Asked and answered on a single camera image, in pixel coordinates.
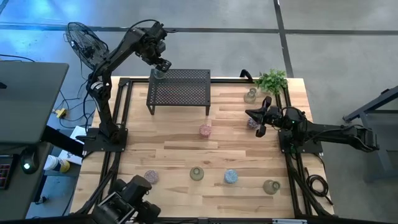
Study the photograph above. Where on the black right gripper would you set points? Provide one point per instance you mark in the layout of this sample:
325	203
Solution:
273	116

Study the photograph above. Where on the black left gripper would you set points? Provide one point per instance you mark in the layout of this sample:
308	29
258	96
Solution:
154	49

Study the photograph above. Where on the clear glass candle holder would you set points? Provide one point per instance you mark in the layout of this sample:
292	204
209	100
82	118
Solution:
249	98
158	74

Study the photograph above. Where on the pink mosaic candle holder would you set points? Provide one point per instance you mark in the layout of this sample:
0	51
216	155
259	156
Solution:
251	125
205	130
151	176

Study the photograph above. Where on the green glass candle holder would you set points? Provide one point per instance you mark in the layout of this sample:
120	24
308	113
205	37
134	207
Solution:
271	187
196	173

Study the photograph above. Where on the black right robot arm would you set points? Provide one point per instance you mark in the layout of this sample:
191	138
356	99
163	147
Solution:
335	132

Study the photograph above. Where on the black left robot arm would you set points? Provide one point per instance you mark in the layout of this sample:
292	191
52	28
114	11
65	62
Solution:
118	53

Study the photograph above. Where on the blue mosaic candle holder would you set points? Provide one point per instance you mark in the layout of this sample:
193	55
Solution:
231	176

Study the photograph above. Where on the black perforated metal shelf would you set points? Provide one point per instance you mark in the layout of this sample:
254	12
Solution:
186	90

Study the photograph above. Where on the green potted plant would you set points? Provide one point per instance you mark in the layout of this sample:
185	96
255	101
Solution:
272	81

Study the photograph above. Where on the black standing fan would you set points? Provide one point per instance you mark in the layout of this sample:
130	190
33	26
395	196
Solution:
84	43

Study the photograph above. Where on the white paper sheets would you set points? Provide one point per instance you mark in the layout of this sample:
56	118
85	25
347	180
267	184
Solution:
76	132

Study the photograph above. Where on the yellow power plug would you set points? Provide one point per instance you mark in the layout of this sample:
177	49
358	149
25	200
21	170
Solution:
61	113

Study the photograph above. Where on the grey flat panel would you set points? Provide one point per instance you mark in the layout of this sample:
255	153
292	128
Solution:
31	99

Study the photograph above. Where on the white bottle yellow cap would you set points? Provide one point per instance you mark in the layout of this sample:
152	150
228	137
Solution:
54	163

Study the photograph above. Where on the black computer mouse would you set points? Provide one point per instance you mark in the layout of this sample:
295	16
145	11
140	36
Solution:
29	161

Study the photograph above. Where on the dark keyboard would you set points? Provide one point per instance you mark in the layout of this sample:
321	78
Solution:
4	171

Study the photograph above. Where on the grey desk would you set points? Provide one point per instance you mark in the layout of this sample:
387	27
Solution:
18	199

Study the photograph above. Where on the black aluminium table frame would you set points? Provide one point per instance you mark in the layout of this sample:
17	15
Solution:
122	102

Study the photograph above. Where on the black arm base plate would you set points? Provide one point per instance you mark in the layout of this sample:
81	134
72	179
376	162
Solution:
93	143
311	146

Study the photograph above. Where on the grey table frame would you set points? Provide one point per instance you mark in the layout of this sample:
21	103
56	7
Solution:
370	105

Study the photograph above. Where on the black camera rig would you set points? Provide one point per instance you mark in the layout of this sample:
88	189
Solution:
133	189

